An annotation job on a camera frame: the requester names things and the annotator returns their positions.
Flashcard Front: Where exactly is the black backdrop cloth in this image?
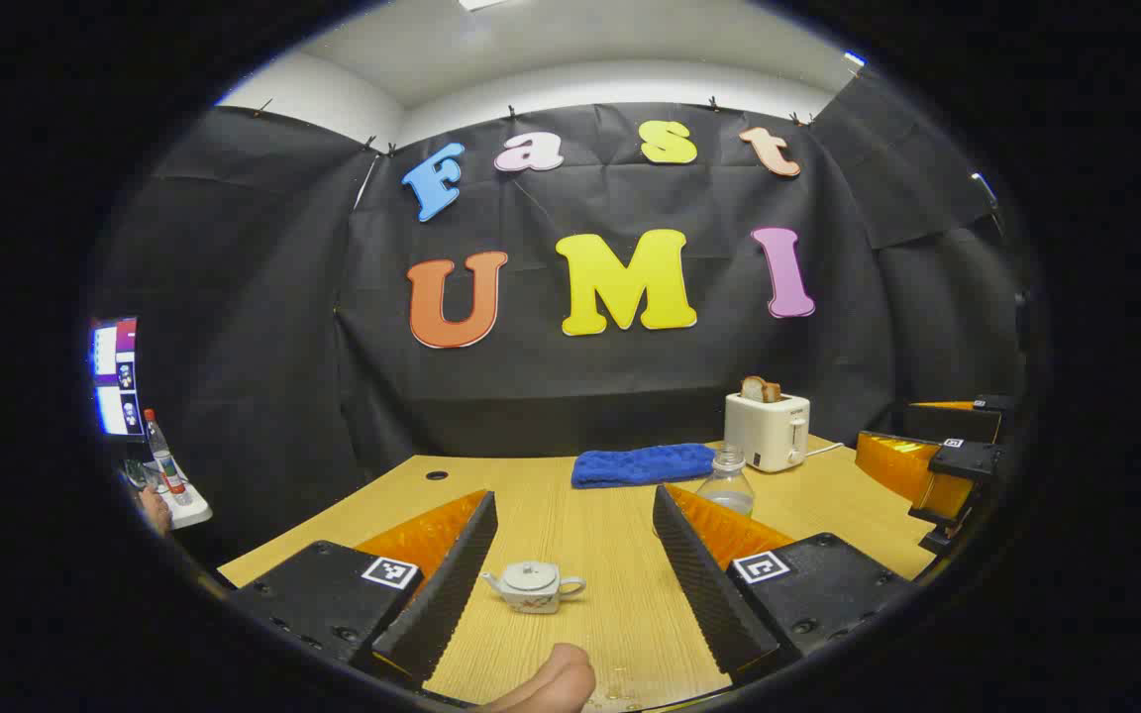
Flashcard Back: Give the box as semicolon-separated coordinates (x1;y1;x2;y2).
100;64;1037;585

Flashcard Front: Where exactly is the red cap plastic bottle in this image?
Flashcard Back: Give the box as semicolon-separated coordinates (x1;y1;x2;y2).
142;408;194;507

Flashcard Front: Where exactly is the green label water bottle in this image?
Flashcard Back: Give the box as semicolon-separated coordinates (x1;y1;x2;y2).
697;445;756;519

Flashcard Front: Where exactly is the white side tray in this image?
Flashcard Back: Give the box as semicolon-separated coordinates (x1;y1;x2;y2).
123;463;214;532

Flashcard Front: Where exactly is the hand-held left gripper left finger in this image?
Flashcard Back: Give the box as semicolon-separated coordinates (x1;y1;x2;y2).
224;489;499;692

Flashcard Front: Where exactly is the white toaster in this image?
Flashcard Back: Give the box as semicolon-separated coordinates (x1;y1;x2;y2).
724;392;811;473

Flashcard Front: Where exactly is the blue folded towel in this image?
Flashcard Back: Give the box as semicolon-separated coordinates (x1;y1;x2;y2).
571;443;720;490

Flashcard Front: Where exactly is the computer monitor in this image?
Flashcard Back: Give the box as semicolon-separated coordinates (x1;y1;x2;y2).
89;316;142;438

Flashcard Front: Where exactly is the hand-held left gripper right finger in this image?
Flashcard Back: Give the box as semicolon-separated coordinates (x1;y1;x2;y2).
652;483;918;687

